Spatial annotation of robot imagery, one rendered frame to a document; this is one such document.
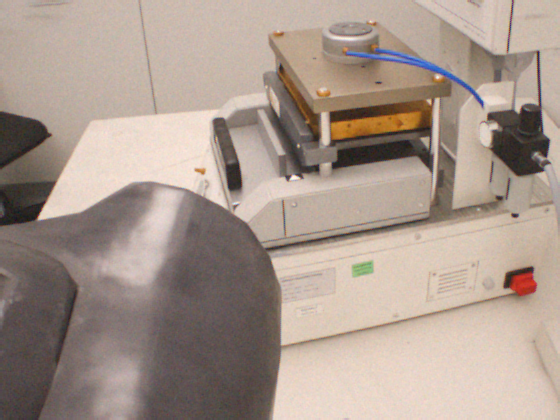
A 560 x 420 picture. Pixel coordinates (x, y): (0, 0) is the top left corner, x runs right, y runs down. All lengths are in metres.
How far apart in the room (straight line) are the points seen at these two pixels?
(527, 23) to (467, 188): 0.24
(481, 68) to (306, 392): 0.51
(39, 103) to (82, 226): 2.49
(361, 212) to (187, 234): 0.61
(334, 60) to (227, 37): 1.61
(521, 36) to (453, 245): 0.30
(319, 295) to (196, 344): 0.67
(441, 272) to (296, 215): 0.24
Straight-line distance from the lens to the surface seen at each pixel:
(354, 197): 0.80
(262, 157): 0.93
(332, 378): 0.89
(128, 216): 0.23
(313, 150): 0.78
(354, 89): 0.78
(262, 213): 0.78
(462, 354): 0.93
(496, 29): 0.79
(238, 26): 2.44
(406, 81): 0.81
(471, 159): 0.86
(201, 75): 2.52
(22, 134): 2.42
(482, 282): 0.97
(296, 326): 0.90
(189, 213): 0.23
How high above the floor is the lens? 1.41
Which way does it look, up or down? 34 degrees down
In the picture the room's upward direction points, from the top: 4 degrees counter-clockwise
